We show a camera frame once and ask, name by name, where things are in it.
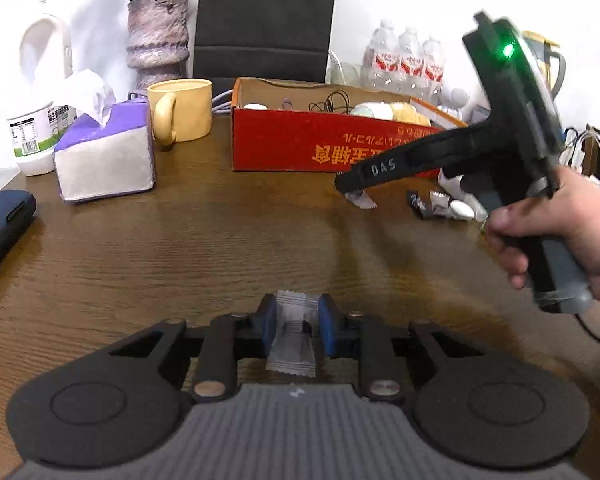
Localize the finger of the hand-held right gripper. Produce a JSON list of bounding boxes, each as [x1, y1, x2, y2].
[[334, 122, 483, 196]]

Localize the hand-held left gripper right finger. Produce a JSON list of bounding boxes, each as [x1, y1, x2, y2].
[[317, 292, 486, 403]]

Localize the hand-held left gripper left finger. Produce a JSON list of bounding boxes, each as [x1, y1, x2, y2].
[[107, 292, 278, 403]]

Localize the grey snack packet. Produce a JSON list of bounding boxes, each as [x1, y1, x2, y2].
[[267, 290, 318, 378]]

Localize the white torn wrapper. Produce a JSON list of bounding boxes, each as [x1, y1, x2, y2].
[[346, 190, 378, 210]]

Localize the red cardboard box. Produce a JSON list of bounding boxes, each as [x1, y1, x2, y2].
[[230, 77, 470, 181]]

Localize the person's right hand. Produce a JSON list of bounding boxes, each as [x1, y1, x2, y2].
[[484, 165, 600, 302]]

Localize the small black packet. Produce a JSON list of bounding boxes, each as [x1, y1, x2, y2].
[[406, 190, 433, 221]]

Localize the white robot toy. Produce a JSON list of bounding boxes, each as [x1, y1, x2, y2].
[[442, 87, 473, 113]]

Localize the green white packet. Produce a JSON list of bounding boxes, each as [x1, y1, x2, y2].
[[349, 102, 395, 120]]

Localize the yellow thermos jug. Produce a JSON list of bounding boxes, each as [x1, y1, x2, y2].
[[522, 30, 567, 106]]

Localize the yellow and white snacks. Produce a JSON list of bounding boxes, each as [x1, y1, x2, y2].
[[389, 101, 432, 127]]

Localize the white wrapped candy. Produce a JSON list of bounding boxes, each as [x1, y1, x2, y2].
[[429, 191, 476, 222]]

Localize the clear water bottle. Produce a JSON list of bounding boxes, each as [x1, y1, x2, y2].
[[420, 35, 446, 101], [362, 19, 401, 92], [397, 27, 426, 96]]

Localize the clear glass jar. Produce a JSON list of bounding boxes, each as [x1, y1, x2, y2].
[[328, 50, 366, 86]]

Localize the black paper bag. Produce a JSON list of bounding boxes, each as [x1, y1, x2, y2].
[[192, 0, 341, 93]]

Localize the yellow mug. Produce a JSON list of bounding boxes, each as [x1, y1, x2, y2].
[[146, 78, 214, 145]]

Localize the purple tissue pack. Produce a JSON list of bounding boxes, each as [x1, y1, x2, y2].
[[53, 69, 157, 204]]

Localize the purple textured vase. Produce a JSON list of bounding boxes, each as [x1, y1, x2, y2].
[[126, 0, 190, 92]]

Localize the dark blue case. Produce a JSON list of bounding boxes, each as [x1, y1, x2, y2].
[[0, 189, 37, 291]]

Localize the white plastic jug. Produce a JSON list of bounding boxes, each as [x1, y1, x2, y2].
[[7, 0, 78, 177]]

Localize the black earphone cable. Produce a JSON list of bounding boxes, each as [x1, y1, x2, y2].
[[307, 89, 352, 113]]

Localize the white charger with cables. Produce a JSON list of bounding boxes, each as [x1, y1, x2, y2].
[[562, 124, 600, 203]]

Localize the pale purple cable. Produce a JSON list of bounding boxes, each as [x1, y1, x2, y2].
[[211, 89, 237, 112]]

